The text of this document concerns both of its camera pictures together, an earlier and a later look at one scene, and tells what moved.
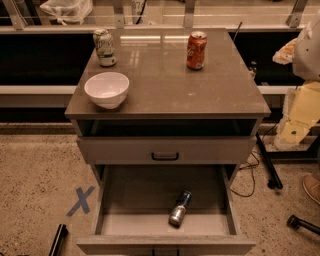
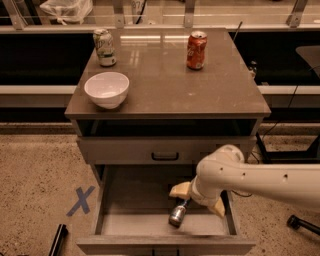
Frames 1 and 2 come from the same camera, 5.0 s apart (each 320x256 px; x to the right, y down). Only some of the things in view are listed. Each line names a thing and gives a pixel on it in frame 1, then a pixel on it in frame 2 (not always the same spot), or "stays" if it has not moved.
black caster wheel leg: x=294 y=223 stays
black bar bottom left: x=61 y=234 stays
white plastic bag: x=74 y=12 stays
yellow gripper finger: x=301 y=111 to x=182 y=189
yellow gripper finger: x=286 y=54 to x=220 y=207
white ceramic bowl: x=107 y=89 stays
